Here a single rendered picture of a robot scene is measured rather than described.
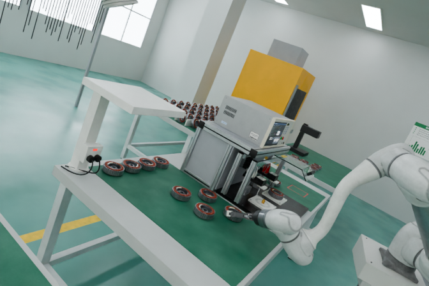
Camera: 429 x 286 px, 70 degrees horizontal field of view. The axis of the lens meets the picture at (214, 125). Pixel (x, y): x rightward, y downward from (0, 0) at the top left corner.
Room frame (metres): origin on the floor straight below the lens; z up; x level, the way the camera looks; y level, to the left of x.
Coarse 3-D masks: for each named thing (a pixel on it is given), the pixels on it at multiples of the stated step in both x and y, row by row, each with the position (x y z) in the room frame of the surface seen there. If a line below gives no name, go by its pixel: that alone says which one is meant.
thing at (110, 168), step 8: (128, 160) 1.67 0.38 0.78; (144, 160) 1.78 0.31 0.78; (152, 160) 1.80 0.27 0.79; (160, 160) 1.88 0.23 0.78; (104, 168) 1.48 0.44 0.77; (112, 168) 1.51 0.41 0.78; (120, 168) 1.53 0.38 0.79; (128, 168) 1.59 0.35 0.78; (136, 168) 1.61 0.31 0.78; (144, 168) 1.70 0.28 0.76; (152, 168) 1.72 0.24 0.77
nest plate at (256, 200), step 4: (256, 196) 1.94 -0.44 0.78; (248, 200) 1.84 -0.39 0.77; (252, 200) 1.84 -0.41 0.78; (256, 200) 1.87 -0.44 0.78; (260, 200) 1.90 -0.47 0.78; (256, 204) 1.82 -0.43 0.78; (260, 204) 1.84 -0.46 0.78; (264, 204) 1.86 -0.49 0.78; (268, 204) 1.89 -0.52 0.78; (272, 204) 1.91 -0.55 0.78; (260, 208) 1.80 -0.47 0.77; (264, 208) 1.80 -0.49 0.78; (268, 208) 1.83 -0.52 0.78; (272, 208) 1.85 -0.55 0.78
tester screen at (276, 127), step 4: (276, 124) 1.92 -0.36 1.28; (280, 124) 1.99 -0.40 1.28; (284, 124) 2.06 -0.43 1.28; (272, 128) 1.88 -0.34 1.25; (276, 128) 1.95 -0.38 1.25; (280, 128) 2.02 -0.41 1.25; (272, 132) 1.91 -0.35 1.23; (276, 132) 1.98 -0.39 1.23; (272, 136) 1.94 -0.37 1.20; (276, 136) 2.02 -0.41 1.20; (268, 140) 1.91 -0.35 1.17; (272, 140) 1.97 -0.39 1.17; (268, 144) 1.94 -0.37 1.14
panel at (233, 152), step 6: (234, 150) 1.83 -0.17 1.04; (234, 156) 1.87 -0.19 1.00; (264, 156) 2.38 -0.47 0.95; (228, 162) 1.81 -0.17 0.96; (228, 168) 1.85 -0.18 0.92; (240, 168) 2.03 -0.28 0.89; (258, 168) 2.36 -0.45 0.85; (222, 174) 1.81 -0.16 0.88; (228, 174) 1.89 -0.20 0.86; (240, 174) 2.07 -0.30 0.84; (222, 180) 1.84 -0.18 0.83; (234, 180) 2.02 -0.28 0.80; (240, 180) 2.12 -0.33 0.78; (216, 186) 1.81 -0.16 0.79; (222, 186) 1.88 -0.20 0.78
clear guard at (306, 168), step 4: (280, 156) 2.08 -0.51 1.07; (288, 156) 2.19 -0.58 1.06; (284, 160) 2.03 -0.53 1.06; (288, 160) 2.06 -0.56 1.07; (292, 160) 2.12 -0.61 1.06; (296, 160) 2.18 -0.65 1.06; (292, 164) 2.01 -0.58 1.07; (296, 164) 2.05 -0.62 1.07; (300, 164) 2.10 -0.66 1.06; (304, 164) 2.16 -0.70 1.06; (300, 168) 1.99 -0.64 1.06; (304, 168) 2.03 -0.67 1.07; (308, 168) 2.12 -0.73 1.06; (304, 172) 1.98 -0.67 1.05; (308, 172) 2.08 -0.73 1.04; (304, 176) 1.96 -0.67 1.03; (308, 176) 2.04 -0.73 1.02; (312, 176) 2.12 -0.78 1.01
